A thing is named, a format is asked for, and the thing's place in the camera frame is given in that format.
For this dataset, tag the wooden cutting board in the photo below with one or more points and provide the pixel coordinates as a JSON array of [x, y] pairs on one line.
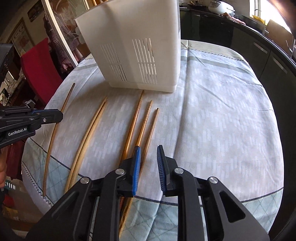
[[280, 36]]

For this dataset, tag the person's left hand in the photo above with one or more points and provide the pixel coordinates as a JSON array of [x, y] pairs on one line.
[[3, 166]]

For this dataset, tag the red chair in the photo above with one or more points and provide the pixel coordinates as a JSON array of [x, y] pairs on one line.
[[40, 72]]

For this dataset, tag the white plastic utensil holder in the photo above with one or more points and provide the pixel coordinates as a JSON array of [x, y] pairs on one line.
[[136, 44]]

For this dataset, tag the light bamboo chopstick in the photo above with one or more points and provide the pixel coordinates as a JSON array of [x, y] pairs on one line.
[[52, 141], [90, 138], [85, 143]]

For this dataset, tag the white rice cooker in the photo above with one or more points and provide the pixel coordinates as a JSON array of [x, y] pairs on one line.
[[220, 7]]

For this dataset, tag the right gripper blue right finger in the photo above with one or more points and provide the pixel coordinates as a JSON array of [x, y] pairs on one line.
[[164, 172]]

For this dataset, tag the patterned grey tablecloth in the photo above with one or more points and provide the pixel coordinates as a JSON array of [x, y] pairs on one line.
[[219, 122]]

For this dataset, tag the glass sliding door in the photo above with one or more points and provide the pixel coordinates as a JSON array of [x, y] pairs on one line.
[[61, 16]]

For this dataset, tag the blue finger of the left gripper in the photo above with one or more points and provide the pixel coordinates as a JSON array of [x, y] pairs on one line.
[[48, 118], [48, 112]]

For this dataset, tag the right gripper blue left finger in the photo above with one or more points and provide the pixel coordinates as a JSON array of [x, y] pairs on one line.
[[136, 160]]

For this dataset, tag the dark wooden chopstick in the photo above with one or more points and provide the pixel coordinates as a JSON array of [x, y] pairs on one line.
[[149, 139], [128, 141], [143, 125]]

